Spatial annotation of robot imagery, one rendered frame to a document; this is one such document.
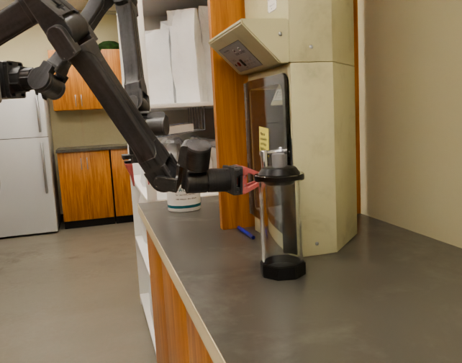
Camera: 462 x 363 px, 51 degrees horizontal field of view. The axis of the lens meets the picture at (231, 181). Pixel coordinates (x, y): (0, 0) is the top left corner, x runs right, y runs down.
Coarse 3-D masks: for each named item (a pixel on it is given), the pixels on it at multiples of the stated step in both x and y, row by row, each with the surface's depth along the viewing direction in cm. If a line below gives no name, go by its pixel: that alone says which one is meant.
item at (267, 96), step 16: (256, 80) 132; (272, 80) 120; (256, 96) 133; (272, 96) 121; (256, 112) 134; (272, 112) 122; (288, 112) 114; (256, 128) 136; (272, 128) 124; (288, 128) 115; (256, 144) 137; (272, 144) 125; (288, 144) 115; (256, 160) 138; (288, 160) 116; (256, 192) 141; (256, 208) 142
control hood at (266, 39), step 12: (240, 24) 109; (252, 24) 108; (264, 24) 109; (276, 24) 110; (288, 24) 111; (216, 36) 129; (228, 36) 121; (240, 36) 115; (252, 36) 110; (264, 36) 110; (276, 36) 110; (288, 36) 111; (216, 48) 136; (252, 48) 116; (264, 48) 111; (276, 48) 111; (288, 48) 112; (228, 60) 138; (264, 60) 117; (276, 60) 112; (288, 60) 112; (240, 72) 139; (252, 72) 134
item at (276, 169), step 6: (276, 156) 103; (282, 156) 103; (276, 162) 103; (282, 162) 104; (264, 168) 104; (270, 168) 104; (276, 168) 103; (282, 168) 103; (288, 168) 102; (294, 168) 103; (258, 174) 104; (264, 174) 102; (270, 174) 101; (276, 174) 101; (282, 174) 101; (288, 174) 101; (294, 174) 102
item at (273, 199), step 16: (256, 176) 103; (272, 176) 100; (288, 176) 100; (272, 192) 101; (288, 192) 101; (272, 208) 102; (288, 208) 102; (272, 224) 103; (288, 224) 102; (272, 240) 103; (288, 240) 103; (272, 256) 104; (288, 256) 103
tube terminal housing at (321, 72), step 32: (256, 0) 130; (288, 0) 110; (320, 0) 112; (352, 0) 128; (320, 32) 113; (352, 32) 129; (288, 64) 113; (320, 64) 114; (352, 64) 130; (320, 96) 115; (352, 96) 131; (320, 128) 116; (352, 128) 131; (320, 160) 117; (352, 160) 132; (320, 192) 118; (352, 192) 133; (256, 224) 147; (320, 224) 119; (352, 224) 134
